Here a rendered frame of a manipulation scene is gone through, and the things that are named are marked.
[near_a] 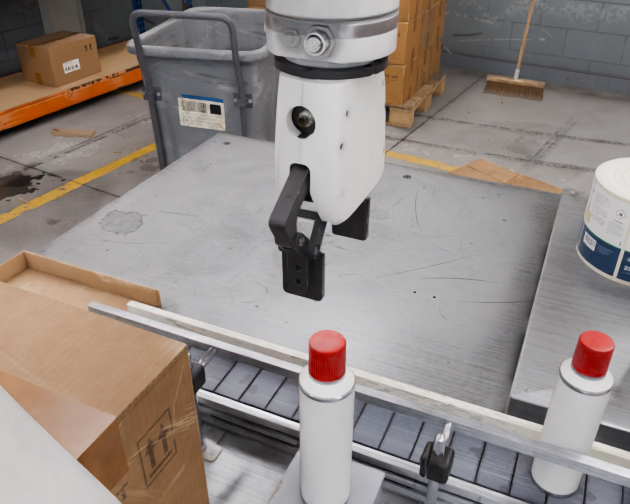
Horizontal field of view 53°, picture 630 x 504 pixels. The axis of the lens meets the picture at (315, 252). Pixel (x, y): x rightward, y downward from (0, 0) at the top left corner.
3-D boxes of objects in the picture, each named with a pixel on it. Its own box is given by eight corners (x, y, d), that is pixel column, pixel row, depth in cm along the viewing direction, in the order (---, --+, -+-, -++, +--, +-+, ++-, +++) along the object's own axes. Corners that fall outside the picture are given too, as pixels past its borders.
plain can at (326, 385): (357, 481, 67) (366, 330, 56) (338, 521, 63) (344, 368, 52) (312, 464, 68) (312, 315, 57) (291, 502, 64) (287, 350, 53)
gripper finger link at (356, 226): (369, 170, 49) (365, 242, 53) (382, 154, 52) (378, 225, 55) (331, 163, 50) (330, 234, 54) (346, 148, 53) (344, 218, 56)
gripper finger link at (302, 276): (307, 240, 40) (307, 322, 44) (326, 217, 43) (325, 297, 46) (263, 229, 41) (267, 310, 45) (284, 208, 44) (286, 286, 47)
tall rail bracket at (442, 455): (450, 499, 75) (468, 400, 66) (434, 552, 69) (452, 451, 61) (424, 490, 76) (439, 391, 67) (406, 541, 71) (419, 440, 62)
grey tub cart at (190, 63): (206, 147, 373) (189, -28, 322) (309, 156, 362) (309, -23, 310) (139, 219, 300) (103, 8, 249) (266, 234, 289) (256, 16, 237)
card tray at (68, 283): (162, 308, 106) (159, 289, 104) (49, 414, 86) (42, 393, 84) (28, 267, 117) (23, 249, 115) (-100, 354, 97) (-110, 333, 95)
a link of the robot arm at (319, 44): (369, 29, 35) (366, 83, 36) (415, 0, 41) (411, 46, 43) (237, 15, 38) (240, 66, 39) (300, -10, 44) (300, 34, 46)
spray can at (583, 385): (580, 469, 73) (627, 331, 62) (575, 505, 69) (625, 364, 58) (533, 454, 74) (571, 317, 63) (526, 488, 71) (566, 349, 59)
